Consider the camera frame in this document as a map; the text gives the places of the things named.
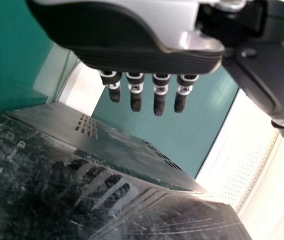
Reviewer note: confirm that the black oven with glass door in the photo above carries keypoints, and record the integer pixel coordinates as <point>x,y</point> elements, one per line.
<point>82,180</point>

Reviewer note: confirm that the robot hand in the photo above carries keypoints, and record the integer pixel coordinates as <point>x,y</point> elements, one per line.
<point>156,37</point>

